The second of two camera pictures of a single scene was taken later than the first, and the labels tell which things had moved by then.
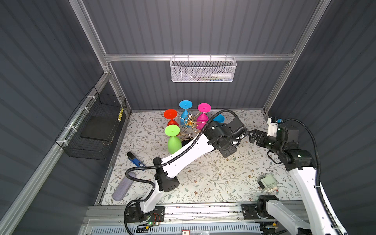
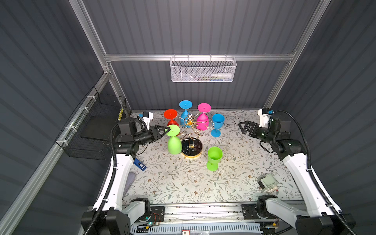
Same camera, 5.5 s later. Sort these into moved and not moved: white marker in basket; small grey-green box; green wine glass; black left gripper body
Moved: black left gripper body
Not moved: small grey-green box; green wine glass; white marker in basket
